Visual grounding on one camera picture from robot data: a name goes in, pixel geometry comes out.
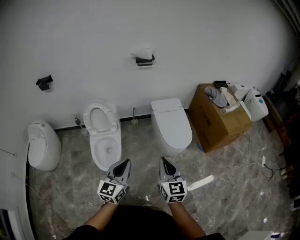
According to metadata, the black flat case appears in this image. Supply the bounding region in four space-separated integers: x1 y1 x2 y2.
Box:
213 80 230 89

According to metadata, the black wall paper holder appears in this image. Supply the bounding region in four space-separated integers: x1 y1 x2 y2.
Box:
35 74 54 91
135 54 156 67

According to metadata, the brown cardboard box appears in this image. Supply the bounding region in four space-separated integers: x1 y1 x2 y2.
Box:
188 83 254 154

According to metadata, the person's right forearm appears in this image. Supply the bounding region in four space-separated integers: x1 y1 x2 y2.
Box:
168 201 207 237

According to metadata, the black floor cable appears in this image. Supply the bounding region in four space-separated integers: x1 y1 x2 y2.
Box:
263 163 287 182

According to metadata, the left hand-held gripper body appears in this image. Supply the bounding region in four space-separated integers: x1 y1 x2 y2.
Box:
97 173 129 206

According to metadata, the white toilet seat device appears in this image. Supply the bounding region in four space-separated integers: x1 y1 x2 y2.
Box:
228 83 270 123

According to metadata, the white flat bar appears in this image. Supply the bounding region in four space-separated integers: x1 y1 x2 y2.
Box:
187 175 215 191

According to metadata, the person's left forearm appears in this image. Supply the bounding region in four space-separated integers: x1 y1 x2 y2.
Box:
83 202 120 233

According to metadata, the white toilet with open lid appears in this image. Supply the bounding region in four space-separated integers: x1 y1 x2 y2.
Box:
82 99 123 174

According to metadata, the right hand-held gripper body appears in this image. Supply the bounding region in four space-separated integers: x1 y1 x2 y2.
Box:
157 175 188 204

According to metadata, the white toilet paper roll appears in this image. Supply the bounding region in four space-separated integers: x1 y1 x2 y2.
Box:
130 43 155 60

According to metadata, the white urinal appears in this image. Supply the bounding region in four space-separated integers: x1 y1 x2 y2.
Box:
27 120 62 172

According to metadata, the beige cloth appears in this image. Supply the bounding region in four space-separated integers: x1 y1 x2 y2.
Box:
219 87 244 115

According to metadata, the grey cloth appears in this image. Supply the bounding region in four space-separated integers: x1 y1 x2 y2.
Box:
204 86 228 108

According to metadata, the white toilet with closed lid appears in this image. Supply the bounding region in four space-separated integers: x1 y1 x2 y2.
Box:
150 98 194 157

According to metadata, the white power cable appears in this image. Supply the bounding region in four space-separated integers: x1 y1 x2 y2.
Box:
244 131 263 166

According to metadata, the person's black shirt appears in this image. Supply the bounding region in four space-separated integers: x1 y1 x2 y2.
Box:
62 205 226 240

